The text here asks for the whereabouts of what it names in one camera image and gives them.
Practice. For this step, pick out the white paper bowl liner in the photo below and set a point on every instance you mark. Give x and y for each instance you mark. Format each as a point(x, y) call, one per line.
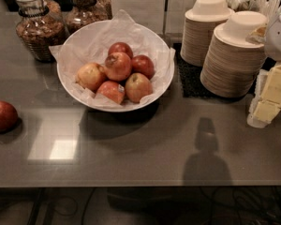
point(93, 38)

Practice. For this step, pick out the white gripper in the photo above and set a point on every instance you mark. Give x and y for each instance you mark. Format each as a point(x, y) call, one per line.
point(279, 37)

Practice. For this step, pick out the red apple front with sticker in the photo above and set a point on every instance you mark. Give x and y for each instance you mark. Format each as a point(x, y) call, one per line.
point(113, 91)

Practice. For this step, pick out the stack paper bowls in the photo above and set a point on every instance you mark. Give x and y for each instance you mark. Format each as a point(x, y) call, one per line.
point(232, 62)
point(199, 25)

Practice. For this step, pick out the dark red apple right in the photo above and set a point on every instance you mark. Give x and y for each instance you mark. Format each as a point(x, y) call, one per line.
point(144, 65)

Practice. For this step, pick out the red apple on table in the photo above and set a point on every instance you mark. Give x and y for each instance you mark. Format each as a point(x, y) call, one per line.
point(8, 116)

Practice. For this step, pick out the white ceramic bowl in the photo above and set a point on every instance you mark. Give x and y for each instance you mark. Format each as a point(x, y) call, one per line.
point(84, 38)

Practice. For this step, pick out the black mesh mat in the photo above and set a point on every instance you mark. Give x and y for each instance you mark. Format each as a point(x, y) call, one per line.
point(190, 77)

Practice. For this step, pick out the front stack paper bowls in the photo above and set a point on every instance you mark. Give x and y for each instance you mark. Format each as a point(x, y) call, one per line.
point(232, 62)

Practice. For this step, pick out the rear stack paper bowls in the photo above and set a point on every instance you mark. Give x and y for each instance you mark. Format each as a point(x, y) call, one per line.
point(199, 25)

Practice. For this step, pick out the yellow-red apple front right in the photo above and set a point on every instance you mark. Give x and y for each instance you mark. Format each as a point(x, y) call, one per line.
point(138, 86)

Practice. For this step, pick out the glass jar of granola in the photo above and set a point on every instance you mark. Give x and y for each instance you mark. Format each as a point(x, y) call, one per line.
point(39, 28)

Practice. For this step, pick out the yellow-red apple left in bowl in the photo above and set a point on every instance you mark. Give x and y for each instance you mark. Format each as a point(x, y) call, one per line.
point(91, 76)

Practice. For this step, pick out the white napkin dispenser box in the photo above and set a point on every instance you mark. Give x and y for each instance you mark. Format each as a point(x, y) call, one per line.
point(149, 13)

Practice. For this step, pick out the red apple bowl back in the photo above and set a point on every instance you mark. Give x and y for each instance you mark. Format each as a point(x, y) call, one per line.
point(120, 47)

